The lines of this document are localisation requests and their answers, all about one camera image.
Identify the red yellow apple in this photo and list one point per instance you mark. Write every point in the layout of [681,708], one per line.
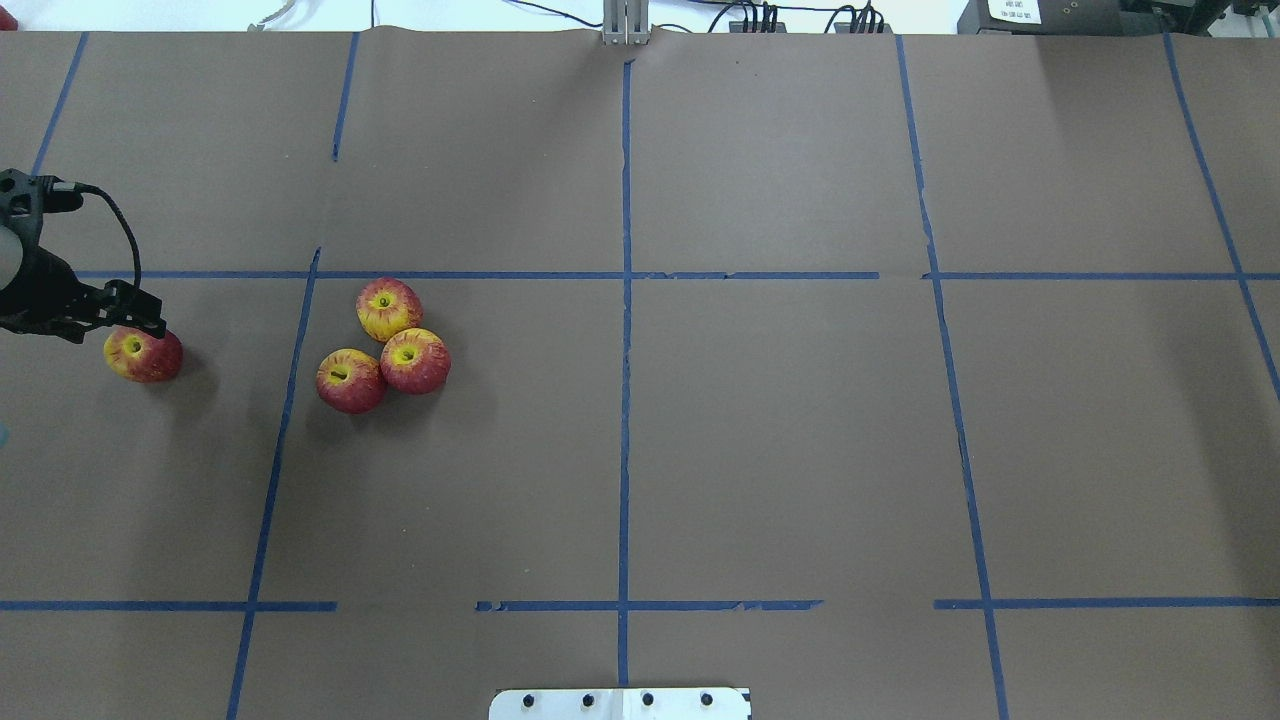
[350,381]
[415,362]
[387,306]

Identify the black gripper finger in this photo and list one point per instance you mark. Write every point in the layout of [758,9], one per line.
[130,325]
[124,302]

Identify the red apple lone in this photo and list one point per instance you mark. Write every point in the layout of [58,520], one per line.
[138,357]

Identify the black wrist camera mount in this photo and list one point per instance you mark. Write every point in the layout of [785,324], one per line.
[25,200]

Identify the red yellow apple front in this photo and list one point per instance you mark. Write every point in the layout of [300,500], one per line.
[387,306]

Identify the red yellow apple left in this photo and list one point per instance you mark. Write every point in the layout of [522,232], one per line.
[415,362]

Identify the red yellow apple rear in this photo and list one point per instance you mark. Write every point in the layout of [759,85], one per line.
[350,381]

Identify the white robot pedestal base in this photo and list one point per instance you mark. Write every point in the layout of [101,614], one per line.
[623,703]

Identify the black desktop computer box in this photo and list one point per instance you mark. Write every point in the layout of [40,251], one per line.
[1062,18]

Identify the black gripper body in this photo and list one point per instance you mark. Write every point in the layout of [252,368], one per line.
[43,290]

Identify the aluminium frame post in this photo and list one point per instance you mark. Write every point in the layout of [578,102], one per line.
[626,23]

